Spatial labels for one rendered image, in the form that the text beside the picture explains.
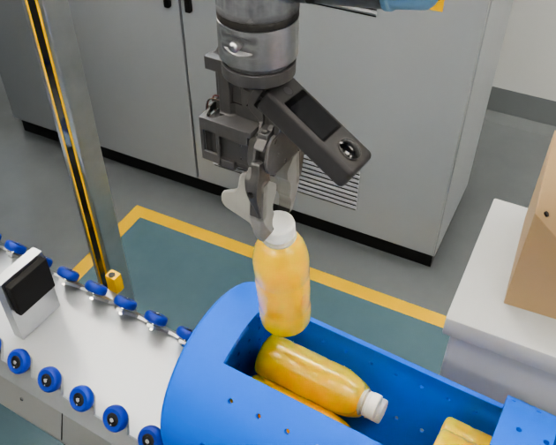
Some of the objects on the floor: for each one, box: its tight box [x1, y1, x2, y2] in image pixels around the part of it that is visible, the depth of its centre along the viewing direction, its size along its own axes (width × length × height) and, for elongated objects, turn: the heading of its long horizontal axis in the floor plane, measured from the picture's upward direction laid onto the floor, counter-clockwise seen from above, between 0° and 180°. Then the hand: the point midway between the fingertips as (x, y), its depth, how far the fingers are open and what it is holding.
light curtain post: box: [22, 0, 137, 312], centre depth 163 cm, size 6×6×170 cm
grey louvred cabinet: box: [0, 0, 514, 267], centre depth 269 cm, size 54×215×145 cm, turn 63°
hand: (278, 222), depth 75 cm, fingers closed on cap, 4 cm apart
